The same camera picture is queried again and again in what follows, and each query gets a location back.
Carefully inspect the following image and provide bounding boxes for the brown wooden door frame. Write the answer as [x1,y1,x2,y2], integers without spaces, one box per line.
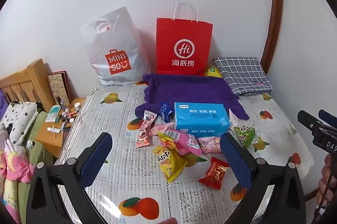
[259,0,283,74]

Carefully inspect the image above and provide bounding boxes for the teal white box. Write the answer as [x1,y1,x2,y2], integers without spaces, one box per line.
[45,106,60,123]

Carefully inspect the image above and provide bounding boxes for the pink printed bedding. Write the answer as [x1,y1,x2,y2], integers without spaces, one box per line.
[0,132,35,184]

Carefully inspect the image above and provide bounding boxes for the blue tissue pack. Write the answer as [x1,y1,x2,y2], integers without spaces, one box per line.
[174,102,231,138]

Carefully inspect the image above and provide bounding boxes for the large yellow snack packet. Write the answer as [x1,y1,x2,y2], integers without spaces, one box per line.
[153,145,188,184]

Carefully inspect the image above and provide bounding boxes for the wooden nightstand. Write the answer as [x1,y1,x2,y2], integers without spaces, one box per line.
[35,98,87,159]

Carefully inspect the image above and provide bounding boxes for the green blanket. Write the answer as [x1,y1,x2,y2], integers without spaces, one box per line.
[14,111,54,224]

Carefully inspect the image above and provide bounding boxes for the yellow green snack bag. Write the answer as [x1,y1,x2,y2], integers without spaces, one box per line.
[205,66,223,78]

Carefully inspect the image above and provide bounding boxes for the gold yellow snack packet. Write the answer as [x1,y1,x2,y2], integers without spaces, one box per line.
[157,132,182,152]

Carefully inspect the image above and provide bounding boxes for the patterned box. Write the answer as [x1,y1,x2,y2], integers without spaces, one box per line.
[48,71,71,109]

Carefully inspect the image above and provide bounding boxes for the pink barcode snack packet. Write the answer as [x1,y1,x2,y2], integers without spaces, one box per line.
[163,128,203,156]

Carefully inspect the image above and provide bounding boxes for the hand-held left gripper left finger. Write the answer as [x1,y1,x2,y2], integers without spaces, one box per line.
[26,132,114,224]

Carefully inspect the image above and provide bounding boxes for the grey plaid folded cloth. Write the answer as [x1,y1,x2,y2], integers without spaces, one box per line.
[213,56,273,96]

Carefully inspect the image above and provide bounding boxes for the white black dotted pillow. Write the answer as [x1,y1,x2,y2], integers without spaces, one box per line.
[0,102,40,146]

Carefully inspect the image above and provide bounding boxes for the purple plush toy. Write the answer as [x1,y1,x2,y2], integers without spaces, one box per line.
[0,90,7,119]

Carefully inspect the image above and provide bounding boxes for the pale pink snack packet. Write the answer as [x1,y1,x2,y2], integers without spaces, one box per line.
[196,136,224,153]

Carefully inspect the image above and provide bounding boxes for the fruit print table cover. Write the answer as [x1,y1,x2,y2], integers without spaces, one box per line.
[56,79,315,224]

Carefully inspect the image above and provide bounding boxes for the white pink snack packet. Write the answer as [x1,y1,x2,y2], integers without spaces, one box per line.
[228,108,238,132]

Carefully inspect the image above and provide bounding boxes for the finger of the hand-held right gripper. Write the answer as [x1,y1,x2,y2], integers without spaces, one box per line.
[297,110,324,133]
[318,109,337,125]

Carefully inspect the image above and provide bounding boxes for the person's right hand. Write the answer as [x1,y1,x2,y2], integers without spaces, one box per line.
[316,154,337,207]

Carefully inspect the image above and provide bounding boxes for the white plastic shopping bag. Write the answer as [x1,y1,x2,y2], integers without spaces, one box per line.
[80,6,152,86]

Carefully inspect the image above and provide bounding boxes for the red paper bag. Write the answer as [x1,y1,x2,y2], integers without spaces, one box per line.
[156,0,213,77]

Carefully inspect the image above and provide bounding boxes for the small blue snack packet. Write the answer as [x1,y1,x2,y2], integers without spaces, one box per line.
[159,103,175,123]

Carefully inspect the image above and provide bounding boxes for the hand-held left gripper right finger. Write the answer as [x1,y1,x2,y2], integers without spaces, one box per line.
[220,133,307,224]

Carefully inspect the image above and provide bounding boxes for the long pink snack packet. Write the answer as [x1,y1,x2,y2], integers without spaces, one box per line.
[135,111,158,148]

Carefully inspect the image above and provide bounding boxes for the red snack packet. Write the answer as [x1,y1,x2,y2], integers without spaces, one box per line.
[198,157,230,190]

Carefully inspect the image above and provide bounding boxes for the purple towel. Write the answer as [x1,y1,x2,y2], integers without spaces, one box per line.
[135,73,250,126]

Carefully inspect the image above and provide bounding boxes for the green snack packet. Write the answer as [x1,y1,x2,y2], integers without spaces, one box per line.
[234,126,261,149]

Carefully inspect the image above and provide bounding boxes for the light pink snack wrapper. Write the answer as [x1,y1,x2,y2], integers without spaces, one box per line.
[150,122,175,135]

